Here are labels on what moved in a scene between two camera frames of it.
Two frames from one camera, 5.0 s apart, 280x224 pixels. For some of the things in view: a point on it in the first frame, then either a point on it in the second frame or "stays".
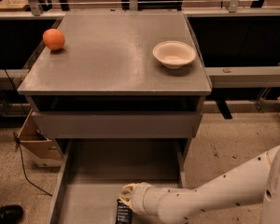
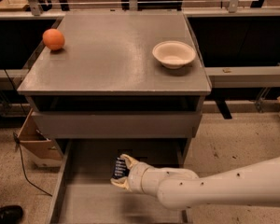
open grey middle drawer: x=93 y=172 stays
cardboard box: x=38 y=147 stays
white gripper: x=139 y=195 -> x=136 y=176
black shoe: x=10 y=214 stays
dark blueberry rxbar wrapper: x=123 y=213 -> x=120 y=170
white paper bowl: x=174 y=54 stays
